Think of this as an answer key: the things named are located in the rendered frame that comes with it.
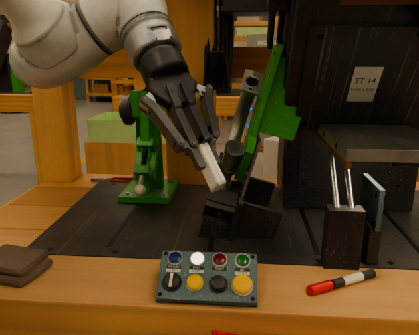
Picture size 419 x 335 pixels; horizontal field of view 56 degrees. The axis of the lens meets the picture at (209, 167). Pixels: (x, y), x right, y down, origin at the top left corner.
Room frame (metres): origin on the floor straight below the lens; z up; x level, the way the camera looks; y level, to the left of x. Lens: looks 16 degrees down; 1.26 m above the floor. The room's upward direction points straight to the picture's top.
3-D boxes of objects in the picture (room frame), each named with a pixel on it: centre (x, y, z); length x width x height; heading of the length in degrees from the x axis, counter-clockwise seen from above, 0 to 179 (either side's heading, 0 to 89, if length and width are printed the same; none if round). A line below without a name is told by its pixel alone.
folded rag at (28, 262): (0.59, 0.33, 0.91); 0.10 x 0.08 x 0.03; 72
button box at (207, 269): (0.54, 0.00, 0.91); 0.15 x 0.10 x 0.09; 85
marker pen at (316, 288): (0.54, -0.21, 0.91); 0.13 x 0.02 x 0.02; 113
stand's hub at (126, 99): (0.98, 0.21, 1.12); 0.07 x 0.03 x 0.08; 175
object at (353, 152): (0.71, -0.28, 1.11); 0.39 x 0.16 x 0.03; 175
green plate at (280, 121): (0.76, -0.13, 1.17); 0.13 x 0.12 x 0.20; 85
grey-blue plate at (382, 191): (0.65, -0.29, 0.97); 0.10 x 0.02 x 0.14; 175
